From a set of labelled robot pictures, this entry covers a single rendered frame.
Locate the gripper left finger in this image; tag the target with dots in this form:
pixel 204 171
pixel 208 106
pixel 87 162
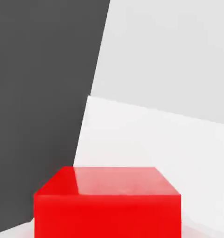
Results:
pixel 21 232

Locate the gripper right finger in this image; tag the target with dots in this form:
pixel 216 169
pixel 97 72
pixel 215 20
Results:
pixel 190 232

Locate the small red cube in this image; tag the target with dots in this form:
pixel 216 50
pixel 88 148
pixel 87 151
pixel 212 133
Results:
pixel 108 215

